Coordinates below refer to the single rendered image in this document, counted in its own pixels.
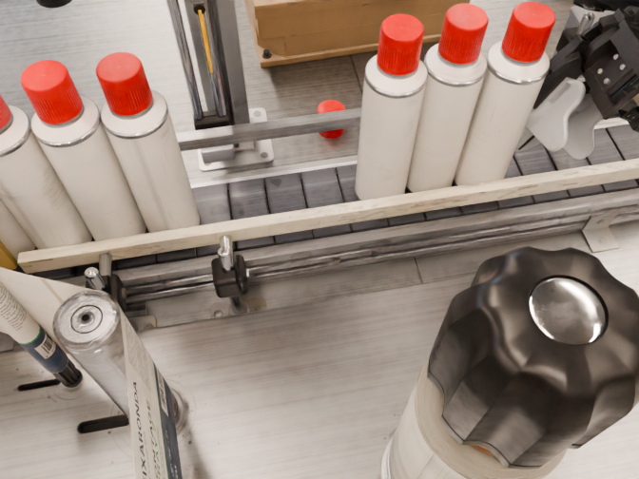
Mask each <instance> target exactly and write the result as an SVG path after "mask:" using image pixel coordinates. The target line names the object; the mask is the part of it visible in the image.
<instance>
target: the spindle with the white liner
mask: <svg viewBox="0 0 639 479"><path fill-rule="evenodd" d="M638 402H639V296H638V295H637V293H636V292H635V290H634V289H632V288H631V287H629V286H628V285H626V284H624V283H623V282H621V281H619V280H618V279H617V278H615V277H614V276H613V275H612V274H611V273H610V272H609V271H608V270H607V269H606V268H605V266H604V265H603V264H602V262H601V261H600V259H599V258H597V257H595V256H593V255H591V254H589V253H587V252H584V251H582V250H579V249H576V248H572V247H568V248H565V249H562V250H557V251H548V250H542V249H538V248H534V247H531V246H528V245H525V246H520V247H516V248H513V249H510V250H507V251H505V252H502V253H500V254H497V255H495V256H493V257H491V258H489V259H487V260H485V261H484V262H483V263H482V264H481V265H480V266H479V268H478V270H477V272H476V275H475V277H474V280H473V283H472V285H471V287H470V288H468V289H466V290H464V291H462V292H460V293H458V294H457V295H456V296H455V297H454V298H453V299H452V301H451V303H450V306H449V308H448V311H447V313H446V316H445V317H444V319H443V322H442V324H441V327H440V329H439V332H438V334H437V337H436V341H435V343H434V345H433V348H432V350H431V353H430V355H429V356H428V357H427V359H426V360H425V362H424V364H423V365H422V367H421V369H420V372H419V374H418V377H417V381H416V384H415V386H414V388H413V390H412V392H411V395H410V398H409V401H408V404H407V406H406V408H405V410H404V413H403V415H402V416H401V419H400V422H399V425H398V426H397V429H396V431H395V433H394V434H393V436H392V439H391V440H390V442H389V443H388V445H387V448H386V450H385V452H384V455H383V458H382V464H381V479H542V478H544V477H545V476H547V475H548V474H549V473H551V472H552V471H553V470H554V469H555V468H556V467H557V466H558V464H559V463H560V462H561V460H562V459H563V457H564V456H565V454H566V452H567V450H568V449H572V450H577V449H579V448H581V447H582V446H583V445H585V444H586V443H588V442H589V441H591V440H592V439H593V438H594V437H596V436H597V435H599V434H600V433H601V432H603V431H605V430H606V429H608V428H609V427H611V426H612V425H614V424H615V423H616V422H618V421H619V420H621V419H622V418H624V417H625V416H627V415H628V414H629V413H630V412H631V411H632V410H633V408H634V407H635V406H636V404H637V403H638Z"/></svg>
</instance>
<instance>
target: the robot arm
mask: <svg viewBox="0 0 639 479"><path fill-rule="evenodd" d="M573 3H574V4H575V5H576V6H578V7H580V8H583V9H585V10H592V11H597V12H604V11H605V10H610V11H615V13H614V14H610V15H607V16H603V17H600V18H599V20H598V21H597V22H596V23H594V24H593V25H592V26H591V27H590V28H588V29H586V30H585V31H584V32H583V33H582V34H576V35H575V37H574V38H573V39H572V40H571V42H570V43H569V44H567V45H566V46H565V47H564V48H562V49H561V50H560V51H558V52H557V53H556V54H555V55H554V56H553V57H552V58H551V59H550V62H551V66H550V69H549V72H548V74H547V75H546V78H545V80H544V83H543V85H542V87H541V89H540V91H539V94H538V96H537V98H536V101H535V103H534V106H533V108H532V112H531V114H530V117H529V119H528V121H527V123H526V126H525V128H524V130H523V133H522V135H521V138H520V140H519V143H518V145H517V147H516V149H519V150H521V151H522V150H525V149H528V148H530V147H533V146H536V145H538V144H543V145H544V146H545V147H546V148H547V149H548V150H550V151H551V152H555V151H558V150H560V149H561V148H563V149H564V150H565V151H566V152H567V153H568V154H569V155H570V156H572V157H573V158H574V159H576V160H581V159H584V158H586V157H587V156H589V155H590V153H591V152H592V151H593V148H594V135H593V130H594V128H595V126H596V124H597V123H598V122H599V121H600V120H602V119H603V118H604V119H605V120H607V119H608V118H609V117H610V116H611V115H613V114H616V115H619V116H620V118H621V119H624V120H627V121H628V123H629V125H630V127H631V128H632V130H634V131H637V132H639V0H574V2H573ZM580 75H583V77H584V78H585V80H586V81H585V82H579V81H577V79H578V77H579V76H580Z"/></svg>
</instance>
